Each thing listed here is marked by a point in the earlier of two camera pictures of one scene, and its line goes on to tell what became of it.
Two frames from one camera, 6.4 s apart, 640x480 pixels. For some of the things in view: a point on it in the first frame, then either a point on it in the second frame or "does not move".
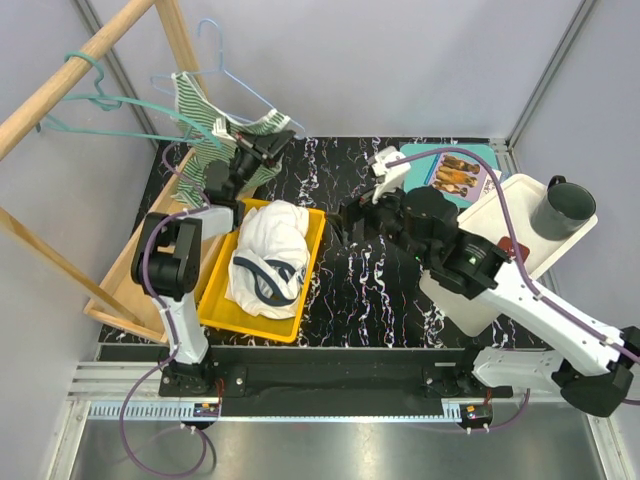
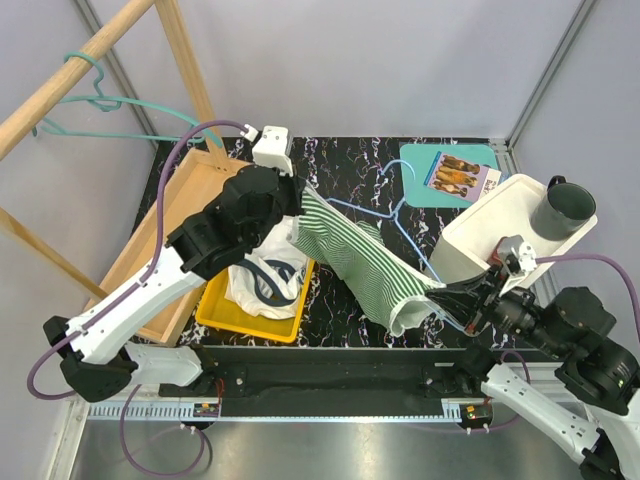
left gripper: x=263 y=156 → x=294 y=185
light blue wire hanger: x=222 y=71 → x=451 y=318
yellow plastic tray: x=218 y=310 does not move
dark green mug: x=562 y=209 does not move
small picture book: x=460 y=173 does not move
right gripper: x=363 y=208 → x=463 y=298
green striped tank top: x=191 y=183 → x=378 y=278
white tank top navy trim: x=271 y=258 does not move
